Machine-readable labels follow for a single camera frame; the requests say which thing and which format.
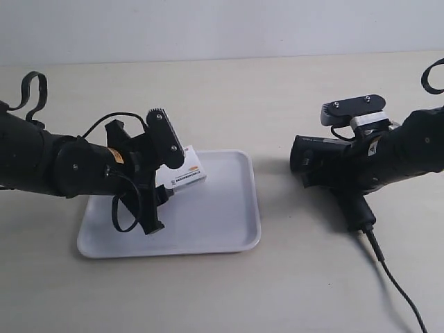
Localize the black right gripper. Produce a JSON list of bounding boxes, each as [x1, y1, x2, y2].
[[301, 133, 409, 194]]

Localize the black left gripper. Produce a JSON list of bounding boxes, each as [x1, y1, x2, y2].
[[105, 120, 174, 235]]

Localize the black handheld barcode scanner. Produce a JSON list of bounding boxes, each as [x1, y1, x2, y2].
[[289, 135, 376, 234]]

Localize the white red medicine box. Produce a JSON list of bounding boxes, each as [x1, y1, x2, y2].
[[155, 145, 207, 191]]

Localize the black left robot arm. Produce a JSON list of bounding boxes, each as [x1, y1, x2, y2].
[[1, 108, 185, 234]]

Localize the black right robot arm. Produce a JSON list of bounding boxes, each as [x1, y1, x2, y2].
[[290, 108, 443, 195]]

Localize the white plastic tray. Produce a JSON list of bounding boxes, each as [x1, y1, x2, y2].
[[77, 150, 261, 259]]

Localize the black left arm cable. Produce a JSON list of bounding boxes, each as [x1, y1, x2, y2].
[[81, 111, 148, 232]]

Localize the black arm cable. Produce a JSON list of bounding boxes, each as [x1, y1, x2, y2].
[[81, 111, 148, 232], [420, 58, 444, 95]]

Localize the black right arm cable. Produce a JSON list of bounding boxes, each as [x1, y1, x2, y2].
[[420, 58, 444, 95]]

